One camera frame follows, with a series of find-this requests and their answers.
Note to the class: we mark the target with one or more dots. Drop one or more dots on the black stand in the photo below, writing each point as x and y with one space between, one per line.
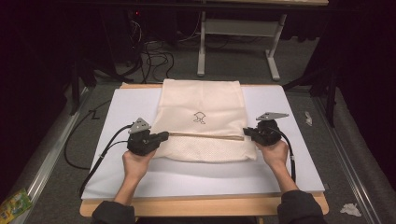
330 90
76 84

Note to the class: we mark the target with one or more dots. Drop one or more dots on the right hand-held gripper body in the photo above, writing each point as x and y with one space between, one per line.
267 133

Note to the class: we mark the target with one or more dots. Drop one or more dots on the green snack packet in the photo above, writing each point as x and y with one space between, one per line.
14 206

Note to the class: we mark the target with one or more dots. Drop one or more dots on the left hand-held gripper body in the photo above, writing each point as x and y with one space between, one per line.
140 140

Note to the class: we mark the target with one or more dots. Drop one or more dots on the cream mesh laundry bag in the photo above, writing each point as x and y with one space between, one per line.
202 99

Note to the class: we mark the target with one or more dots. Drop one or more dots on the person's right hand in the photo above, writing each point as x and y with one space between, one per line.
275 154

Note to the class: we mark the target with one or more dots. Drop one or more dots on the crumpled white tissue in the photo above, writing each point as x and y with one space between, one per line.
350 210

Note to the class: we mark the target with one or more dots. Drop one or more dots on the white desk frame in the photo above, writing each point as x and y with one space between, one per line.
236 27

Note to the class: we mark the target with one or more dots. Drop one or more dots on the white board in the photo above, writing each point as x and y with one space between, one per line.
130 102

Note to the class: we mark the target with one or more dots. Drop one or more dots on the small white tissue scrap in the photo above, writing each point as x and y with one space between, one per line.
308 118

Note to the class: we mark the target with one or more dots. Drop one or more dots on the wooden table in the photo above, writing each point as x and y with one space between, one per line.
202 207

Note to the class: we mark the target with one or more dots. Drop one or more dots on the person's left hand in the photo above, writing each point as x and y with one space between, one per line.
137 165

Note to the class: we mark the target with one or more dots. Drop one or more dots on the metal floor rail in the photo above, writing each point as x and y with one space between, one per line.
46 161
342 161

